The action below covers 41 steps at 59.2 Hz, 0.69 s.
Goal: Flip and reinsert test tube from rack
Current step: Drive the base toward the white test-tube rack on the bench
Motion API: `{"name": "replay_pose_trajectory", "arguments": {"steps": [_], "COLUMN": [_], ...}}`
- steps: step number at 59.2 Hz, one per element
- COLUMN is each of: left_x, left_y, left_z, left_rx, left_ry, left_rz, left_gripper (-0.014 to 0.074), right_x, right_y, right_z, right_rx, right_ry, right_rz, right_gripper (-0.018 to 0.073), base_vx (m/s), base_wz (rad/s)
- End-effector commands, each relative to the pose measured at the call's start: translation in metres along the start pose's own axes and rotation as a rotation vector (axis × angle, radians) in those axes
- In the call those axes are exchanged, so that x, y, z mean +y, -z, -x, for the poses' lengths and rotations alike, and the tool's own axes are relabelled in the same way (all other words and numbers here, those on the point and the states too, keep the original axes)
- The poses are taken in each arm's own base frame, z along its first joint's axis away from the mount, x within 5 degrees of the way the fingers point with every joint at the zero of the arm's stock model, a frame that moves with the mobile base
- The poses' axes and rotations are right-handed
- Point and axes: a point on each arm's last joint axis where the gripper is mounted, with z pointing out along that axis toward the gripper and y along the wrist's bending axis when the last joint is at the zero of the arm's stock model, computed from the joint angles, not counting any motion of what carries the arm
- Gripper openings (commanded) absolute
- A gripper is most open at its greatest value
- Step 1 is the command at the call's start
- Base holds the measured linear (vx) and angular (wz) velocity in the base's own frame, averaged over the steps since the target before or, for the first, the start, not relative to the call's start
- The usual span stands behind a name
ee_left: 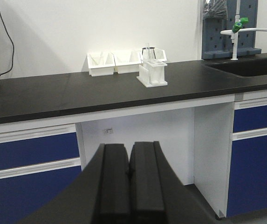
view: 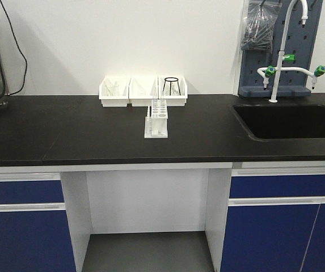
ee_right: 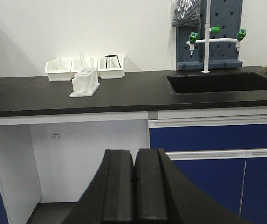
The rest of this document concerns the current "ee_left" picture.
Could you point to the black lab sink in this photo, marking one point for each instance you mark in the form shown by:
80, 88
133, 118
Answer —
251, 68

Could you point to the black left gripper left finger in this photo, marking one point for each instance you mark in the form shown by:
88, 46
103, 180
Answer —
100, 194

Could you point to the blue cabinet drawers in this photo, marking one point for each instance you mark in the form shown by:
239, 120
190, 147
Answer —
35, 166
247, 190

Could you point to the clear glass test tube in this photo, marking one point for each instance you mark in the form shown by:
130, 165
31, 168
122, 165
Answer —
148, 52

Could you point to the blue right cabinet drawers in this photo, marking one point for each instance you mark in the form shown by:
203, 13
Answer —
247, 190

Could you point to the white test tube rack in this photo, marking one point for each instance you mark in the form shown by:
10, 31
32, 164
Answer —
151, 73

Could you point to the blue-grey pegboard drying rack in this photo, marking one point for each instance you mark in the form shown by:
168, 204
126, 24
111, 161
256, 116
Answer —
215, 45

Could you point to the white right storage bin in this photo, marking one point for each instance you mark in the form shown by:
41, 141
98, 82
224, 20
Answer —
159, 53

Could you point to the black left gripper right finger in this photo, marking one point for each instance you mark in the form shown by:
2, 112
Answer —
157, 194

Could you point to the white left storage bin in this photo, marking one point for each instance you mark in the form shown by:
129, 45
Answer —
100, 63

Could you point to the white lab faucet green knobs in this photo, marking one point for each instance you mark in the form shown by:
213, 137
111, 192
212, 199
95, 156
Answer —
238, 28

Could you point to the black wire tripod stand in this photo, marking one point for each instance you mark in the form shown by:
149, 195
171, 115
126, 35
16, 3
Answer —
144, 53

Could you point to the white storage bin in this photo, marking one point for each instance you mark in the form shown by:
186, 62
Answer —
159, 53
100, 63
126, 61

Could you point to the plastic bag of pegs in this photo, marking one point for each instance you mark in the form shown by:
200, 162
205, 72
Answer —
215, 9

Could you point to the white middle storage bin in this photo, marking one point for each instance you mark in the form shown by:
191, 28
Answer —
126, 61

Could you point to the blue left cabinet drawers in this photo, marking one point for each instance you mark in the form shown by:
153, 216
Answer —
35, 166

